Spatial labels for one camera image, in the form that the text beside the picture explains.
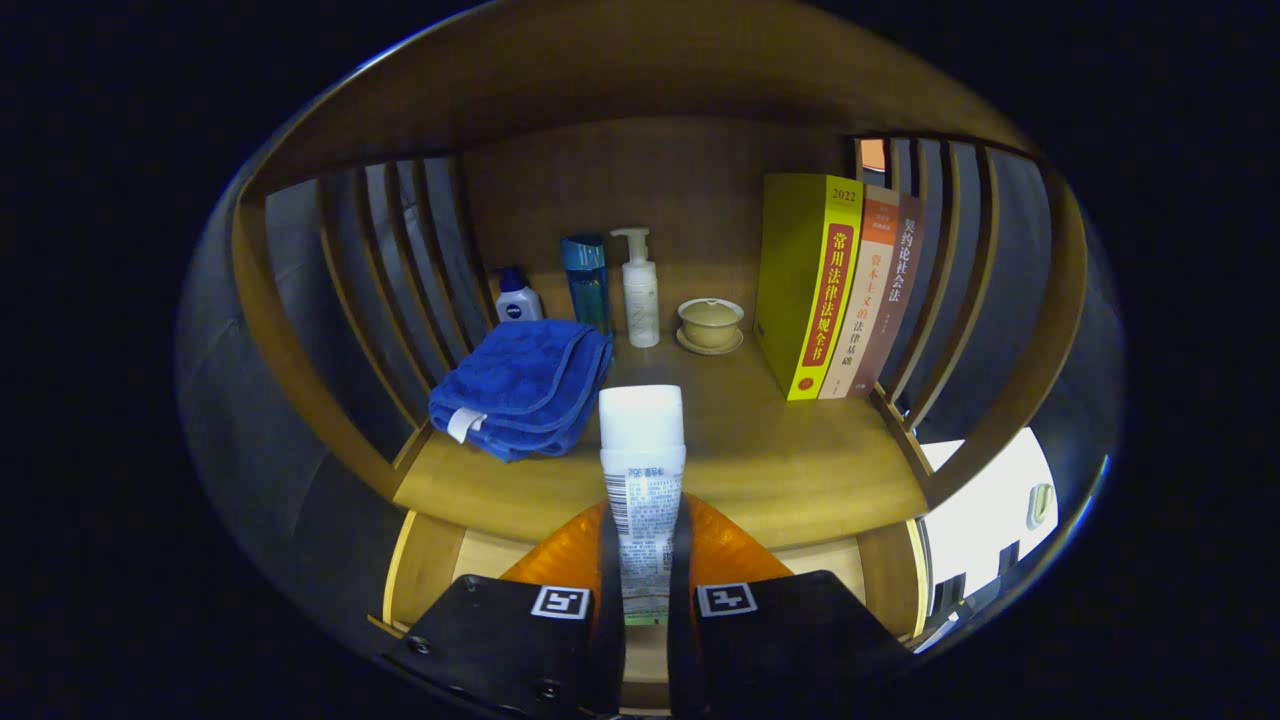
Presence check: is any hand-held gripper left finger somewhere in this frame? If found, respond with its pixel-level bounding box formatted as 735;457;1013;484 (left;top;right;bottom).
383;502;627;719

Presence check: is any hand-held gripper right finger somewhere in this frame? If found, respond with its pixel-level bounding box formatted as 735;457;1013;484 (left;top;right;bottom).
668;494;913;719

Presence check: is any white tube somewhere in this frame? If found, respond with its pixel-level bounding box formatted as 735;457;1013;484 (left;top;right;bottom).
598;385;688;627

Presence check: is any wooden countertop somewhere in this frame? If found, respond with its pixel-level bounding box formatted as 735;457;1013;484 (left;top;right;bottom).
395;300;931;549

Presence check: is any wooden cabinet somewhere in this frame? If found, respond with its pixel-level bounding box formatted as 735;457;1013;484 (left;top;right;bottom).
175;0;1126;716

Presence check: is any white table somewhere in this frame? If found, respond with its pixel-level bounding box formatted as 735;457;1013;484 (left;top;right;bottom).
918;428;1059;606

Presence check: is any blue folded towel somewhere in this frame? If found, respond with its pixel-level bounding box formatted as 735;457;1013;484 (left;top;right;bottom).
429;319;614;463

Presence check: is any beige saucer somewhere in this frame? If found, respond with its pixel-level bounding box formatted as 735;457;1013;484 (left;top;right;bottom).
677;325;746;356

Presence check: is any beige lidded tea cup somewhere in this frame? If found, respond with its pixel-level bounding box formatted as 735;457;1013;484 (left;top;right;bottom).
680;297;746;349

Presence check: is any small blue white bottle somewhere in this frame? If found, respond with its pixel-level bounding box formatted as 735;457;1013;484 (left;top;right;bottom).
495;266;545;324

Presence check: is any orange book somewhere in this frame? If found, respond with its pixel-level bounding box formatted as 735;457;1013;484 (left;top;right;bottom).
818;185;900;400

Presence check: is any yellow book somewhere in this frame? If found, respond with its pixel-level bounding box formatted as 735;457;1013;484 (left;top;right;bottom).
753;173;864;402

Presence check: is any teal bottle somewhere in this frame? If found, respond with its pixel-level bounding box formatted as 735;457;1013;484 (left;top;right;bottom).
560;234;611;336

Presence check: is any white pump bottle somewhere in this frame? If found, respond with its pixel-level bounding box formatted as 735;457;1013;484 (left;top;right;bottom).
611;227;661;349

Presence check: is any brown book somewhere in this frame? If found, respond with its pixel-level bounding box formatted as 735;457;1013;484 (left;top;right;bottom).
848;193;924;398

